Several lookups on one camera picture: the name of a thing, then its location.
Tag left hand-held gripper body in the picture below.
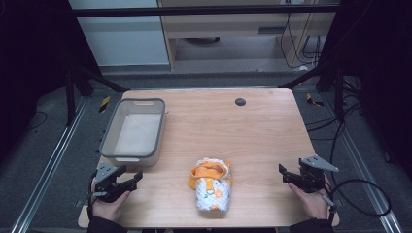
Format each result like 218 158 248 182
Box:
92 161 131 204

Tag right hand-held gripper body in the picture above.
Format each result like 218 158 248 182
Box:
296 154 340 194

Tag yellow white floral pet dress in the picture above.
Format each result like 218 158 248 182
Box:
188 157 233 215

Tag person's left hand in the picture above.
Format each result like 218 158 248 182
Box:
90 180 131 223

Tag person's right hand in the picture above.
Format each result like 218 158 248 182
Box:
288 176 332 221

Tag grey plastic tray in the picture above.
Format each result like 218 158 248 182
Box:
98 97 166 168

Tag black yellow striped tape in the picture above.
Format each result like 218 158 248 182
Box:
305 92 326 108
98 95 112 114

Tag black metal stand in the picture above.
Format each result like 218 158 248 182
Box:
280 59 347 124
63 61 130 128

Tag white cabinet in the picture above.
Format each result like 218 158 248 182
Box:
68 0 170 68

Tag black curtain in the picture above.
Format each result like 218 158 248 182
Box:
0 0 101 163
319 0 412 183

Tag light wooden desk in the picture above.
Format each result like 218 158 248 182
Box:
157 0 341 70

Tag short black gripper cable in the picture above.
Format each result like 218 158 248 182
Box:
86 171 99 221

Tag aluminium floor rail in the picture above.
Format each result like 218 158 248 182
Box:
324 93 404 233
11 96 89 233

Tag black floor cables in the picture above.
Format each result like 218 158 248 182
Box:
305 76 365 163

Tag black looped gripper cable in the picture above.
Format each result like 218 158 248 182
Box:
323 179 392 224

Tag thin black floor cable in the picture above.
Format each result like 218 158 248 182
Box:
26 111 49 131

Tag hanging black desk cables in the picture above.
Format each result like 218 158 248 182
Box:
279 12 323 70

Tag black horizontal frame bar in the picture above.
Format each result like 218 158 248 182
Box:
69 4 340 18

